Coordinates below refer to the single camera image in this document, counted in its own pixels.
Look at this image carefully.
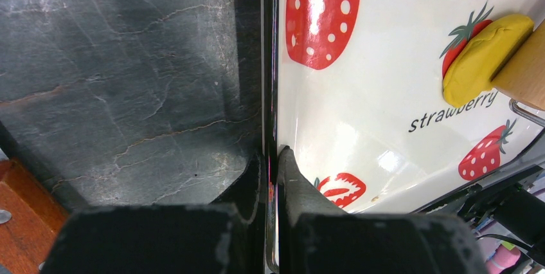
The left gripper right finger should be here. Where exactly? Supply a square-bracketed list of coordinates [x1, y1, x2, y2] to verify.
[277, 147, 487, 273]

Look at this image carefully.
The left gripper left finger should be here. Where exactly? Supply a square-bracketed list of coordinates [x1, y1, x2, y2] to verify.
[42, 154, 264, 273]

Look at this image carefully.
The white strawberry tray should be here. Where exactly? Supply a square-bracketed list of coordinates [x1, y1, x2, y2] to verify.
[262, 0, 544, 273]

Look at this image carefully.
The yellow dough lump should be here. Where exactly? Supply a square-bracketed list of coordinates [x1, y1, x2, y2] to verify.
[443, 14, 534, 108]

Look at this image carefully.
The wooden roller with handle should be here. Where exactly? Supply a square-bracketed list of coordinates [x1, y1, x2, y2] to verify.
[492, 23, 544, 127]

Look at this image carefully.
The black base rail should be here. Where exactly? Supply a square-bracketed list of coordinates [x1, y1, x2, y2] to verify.
[413, 135, 545, 264]

